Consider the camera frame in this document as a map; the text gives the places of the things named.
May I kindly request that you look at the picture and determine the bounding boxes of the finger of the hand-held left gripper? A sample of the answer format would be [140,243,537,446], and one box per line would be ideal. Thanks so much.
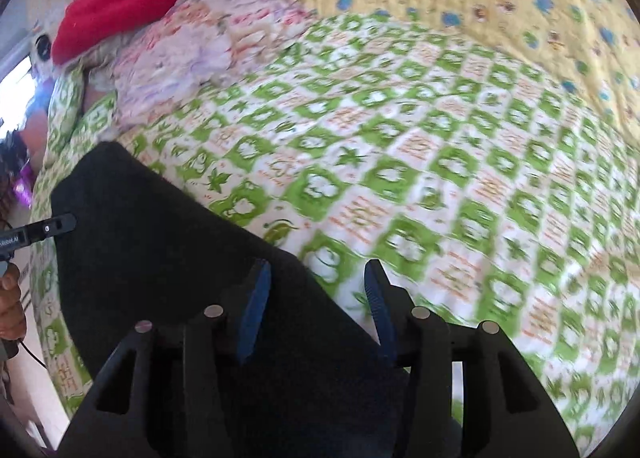
[25,213,77,242]

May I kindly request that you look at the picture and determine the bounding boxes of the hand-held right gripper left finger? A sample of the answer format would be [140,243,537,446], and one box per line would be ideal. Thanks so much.
[60,258,273,458]

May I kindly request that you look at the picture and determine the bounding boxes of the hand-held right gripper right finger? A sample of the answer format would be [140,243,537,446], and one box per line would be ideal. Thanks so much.
[364,259,581,458]

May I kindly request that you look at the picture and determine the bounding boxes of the black pants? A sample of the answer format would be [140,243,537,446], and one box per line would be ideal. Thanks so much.
[50,141,463,458]

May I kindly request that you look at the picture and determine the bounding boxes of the person's left hand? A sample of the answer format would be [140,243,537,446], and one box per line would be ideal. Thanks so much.
[0,263,23,346]

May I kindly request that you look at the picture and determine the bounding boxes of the green patterned bed sheet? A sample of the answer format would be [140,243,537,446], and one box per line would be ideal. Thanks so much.
[30,11,640,449]

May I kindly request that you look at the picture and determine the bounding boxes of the pink floral crumpled blanket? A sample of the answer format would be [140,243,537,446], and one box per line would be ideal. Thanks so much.
[82,0,316,126]

